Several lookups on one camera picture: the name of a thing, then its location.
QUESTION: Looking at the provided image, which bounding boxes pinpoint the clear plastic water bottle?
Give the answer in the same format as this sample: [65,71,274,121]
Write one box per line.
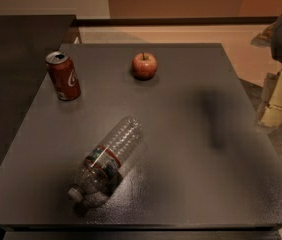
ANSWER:
[68,116,143,206]

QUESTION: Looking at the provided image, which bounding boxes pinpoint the red cola can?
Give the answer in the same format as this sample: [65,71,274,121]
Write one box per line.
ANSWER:
[46,51,81,101]

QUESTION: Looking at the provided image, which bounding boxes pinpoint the red apple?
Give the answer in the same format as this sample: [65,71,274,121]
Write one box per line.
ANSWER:
[132,52,158,80]

